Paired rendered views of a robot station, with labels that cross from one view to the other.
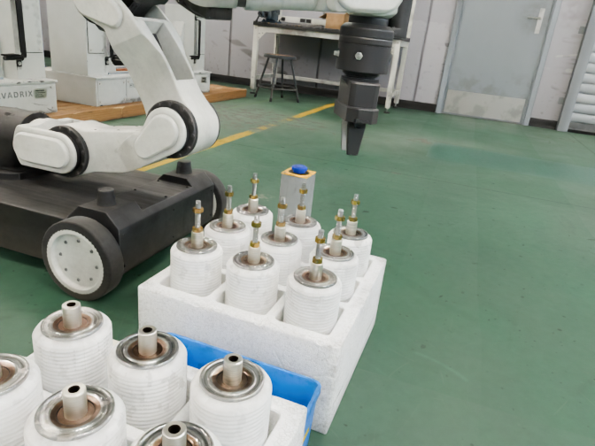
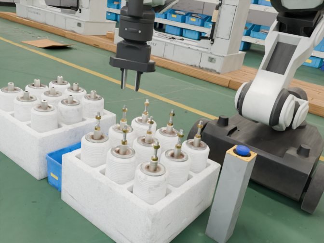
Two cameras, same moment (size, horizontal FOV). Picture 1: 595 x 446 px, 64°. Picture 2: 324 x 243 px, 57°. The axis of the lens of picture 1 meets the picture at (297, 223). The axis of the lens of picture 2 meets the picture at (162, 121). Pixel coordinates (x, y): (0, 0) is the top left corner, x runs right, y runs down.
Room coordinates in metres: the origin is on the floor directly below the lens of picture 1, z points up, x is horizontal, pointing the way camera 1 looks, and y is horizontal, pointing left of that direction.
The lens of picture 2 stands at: (1.15, -0.81, 0.70)
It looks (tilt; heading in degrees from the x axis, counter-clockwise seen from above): 23 degrees down; 105
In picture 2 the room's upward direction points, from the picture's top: 9 degrees clockwise
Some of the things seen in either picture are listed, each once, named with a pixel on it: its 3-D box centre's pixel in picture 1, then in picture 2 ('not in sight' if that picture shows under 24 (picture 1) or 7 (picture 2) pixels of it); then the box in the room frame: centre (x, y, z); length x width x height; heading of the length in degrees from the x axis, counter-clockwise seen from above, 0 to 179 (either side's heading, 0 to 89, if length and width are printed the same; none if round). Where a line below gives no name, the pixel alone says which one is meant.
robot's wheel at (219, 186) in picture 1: (198, 198); (316, 188); (1.50, 0.34, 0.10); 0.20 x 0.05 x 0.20; 73
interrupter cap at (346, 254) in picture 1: (335, 252); (123, 152); (0.84, -0.08, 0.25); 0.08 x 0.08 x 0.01
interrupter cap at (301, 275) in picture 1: (315, 277); (97, 137); (0.73, -0.04, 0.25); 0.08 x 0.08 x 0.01
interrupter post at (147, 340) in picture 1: (147, 341); (70, 99); (0.49, 0.17, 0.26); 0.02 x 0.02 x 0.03
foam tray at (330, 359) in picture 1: (273, 308); (142, 181); (0.88, 0.03, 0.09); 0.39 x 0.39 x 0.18; 71
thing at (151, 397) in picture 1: (148, 407); (70, 122); (0.49, 0.17, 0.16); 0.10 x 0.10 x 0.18
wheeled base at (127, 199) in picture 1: (79, 177); (274, 128); (1.32, 0.65, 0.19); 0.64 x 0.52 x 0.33; 73
